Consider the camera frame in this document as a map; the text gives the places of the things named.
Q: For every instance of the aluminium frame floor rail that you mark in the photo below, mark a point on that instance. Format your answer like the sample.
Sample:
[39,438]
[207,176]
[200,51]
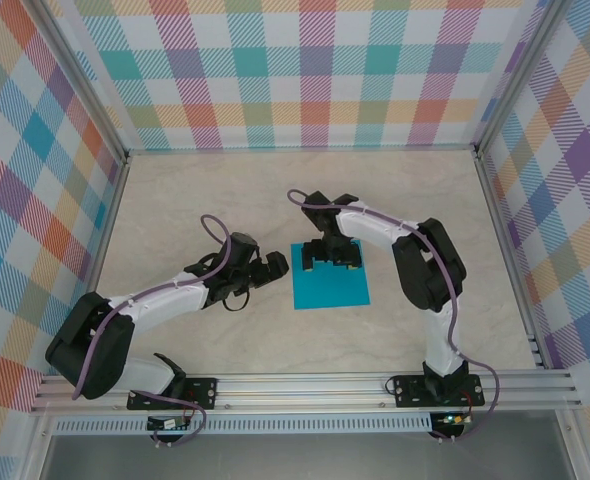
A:
[506,260]
[99,260]

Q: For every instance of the small circuit board with label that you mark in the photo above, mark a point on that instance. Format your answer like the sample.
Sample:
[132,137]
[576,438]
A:
[167,424]

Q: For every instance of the long aluminium mounting rail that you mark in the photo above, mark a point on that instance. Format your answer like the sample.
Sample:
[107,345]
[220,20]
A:
[300,392]

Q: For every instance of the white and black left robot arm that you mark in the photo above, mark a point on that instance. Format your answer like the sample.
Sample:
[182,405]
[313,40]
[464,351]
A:
[165,302]

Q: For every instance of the blue cloth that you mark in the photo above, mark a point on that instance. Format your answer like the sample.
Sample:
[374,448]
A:
[330,290]

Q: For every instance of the small circuit board green light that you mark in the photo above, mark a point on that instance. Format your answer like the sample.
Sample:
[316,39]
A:
[452,419]

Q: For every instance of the aluminium frame post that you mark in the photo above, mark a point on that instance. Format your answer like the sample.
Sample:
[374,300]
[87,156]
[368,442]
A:
[520,75]
[82,85]

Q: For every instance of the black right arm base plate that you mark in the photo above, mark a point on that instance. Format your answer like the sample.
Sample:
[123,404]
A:
[405,387]

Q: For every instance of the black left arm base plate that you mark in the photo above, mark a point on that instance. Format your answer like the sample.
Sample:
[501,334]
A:
[205,387]

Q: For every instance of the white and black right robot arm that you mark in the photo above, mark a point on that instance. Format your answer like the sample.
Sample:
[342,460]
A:
[370,227]

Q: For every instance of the grey metal shelf panel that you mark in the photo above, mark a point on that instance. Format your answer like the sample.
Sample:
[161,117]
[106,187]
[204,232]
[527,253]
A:
[300,460]

